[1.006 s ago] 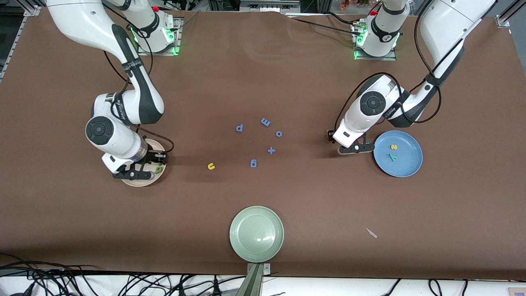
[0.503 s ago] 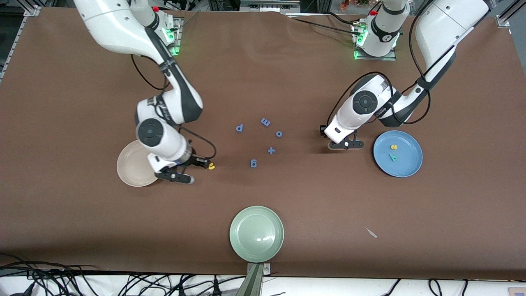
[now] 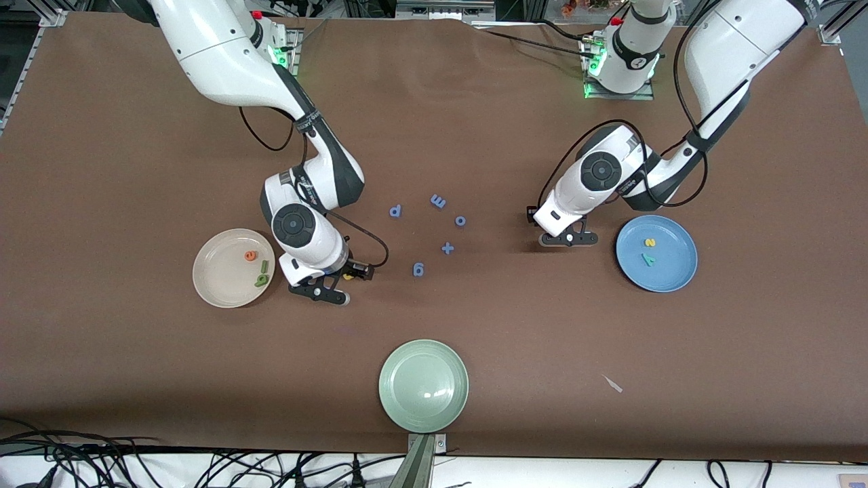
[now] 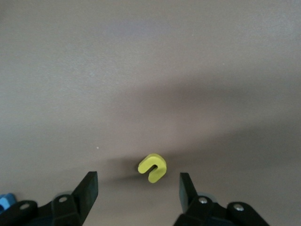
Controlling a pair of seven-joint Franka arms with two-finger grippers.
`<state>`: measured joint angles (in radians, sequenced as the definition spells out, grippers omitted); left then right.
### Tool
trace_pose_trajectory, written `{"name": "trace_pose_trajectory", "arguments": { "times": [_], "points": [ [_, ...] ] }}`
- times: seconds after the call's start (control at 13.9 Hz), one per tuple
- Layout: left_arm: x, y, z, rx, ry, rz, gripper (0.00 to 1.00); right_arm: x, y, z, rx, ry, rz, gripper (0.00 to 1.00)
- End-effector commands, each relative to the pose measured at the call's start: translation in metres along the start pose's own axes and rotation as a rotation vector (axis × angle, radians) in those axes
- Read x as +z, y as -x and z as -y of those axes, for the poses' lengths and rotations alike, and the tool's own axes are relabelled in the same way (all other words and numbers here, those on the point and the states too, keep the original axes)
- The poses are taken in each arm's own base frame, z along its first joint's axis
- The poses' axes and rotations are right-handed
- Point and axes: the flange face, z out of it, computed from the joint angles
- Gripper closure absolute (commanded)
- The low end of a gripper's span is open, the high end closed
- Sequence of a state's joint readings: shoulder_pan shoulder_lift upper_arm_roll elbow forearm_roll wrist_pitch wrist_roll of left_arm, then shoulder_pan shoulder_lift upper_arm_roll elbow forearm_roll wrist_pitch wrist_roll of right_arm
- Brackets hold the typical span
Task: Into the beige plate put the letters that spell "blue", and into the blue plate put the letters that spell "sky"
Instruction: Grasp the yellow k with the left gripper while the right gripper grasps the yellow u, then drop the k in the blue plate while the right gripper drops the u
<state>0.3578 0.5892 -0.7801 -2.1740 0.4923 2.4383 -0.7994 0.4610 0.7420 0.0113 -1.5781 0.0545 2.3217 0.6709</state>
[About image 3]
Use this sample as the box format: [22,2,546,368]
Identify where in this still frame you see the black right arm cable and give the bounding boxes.
[239,105,391,268]

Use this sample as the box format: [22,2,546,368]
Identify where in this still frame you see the black base cable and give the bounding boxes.
[471,19,597,62]

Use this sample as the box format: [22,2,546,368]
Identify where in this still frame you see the aluminium frame rail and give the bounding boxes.
[817,0,868,47]
[0,8,68,133]

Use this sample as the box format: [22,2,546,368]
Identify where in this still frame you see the black cable tangle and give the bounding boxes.
[0,415,408,488]

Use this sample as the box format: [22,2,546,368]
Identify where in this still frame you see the pale beige plate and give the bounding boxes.
[192,228,277,309]

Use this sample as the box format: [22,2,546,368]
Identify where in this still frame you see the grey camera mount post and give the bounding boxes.
[389,434,448,488]

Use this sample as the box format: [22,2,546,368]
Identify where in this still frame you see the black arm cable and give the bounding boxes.
[536,0,709,211]
[239,105,391,268]

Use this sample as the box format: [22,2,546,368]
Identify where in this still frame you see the grey metal box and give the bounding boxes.
[395,0,497,21]

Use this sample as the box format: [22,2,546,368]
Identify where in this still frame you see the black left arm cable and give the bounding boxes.
[536,0,709,211]

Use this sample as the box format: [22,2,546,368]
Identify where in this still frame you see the brown table cover sheet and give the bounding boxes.
[0,10,868,465]

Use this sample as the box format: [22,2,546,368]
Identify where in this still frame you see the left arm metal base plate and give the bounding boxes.
[583,34,655,102]

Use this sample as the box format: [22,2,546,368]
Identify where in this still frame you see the blue plate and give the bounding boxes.
[615,215,698,293]

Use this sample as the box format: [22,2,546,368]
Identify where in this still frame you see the pale green plate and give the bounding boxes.
[378,340,470,434]

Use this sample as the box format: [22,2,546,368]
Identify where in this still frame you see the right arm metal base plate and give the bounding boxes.
[271,27,299,75]

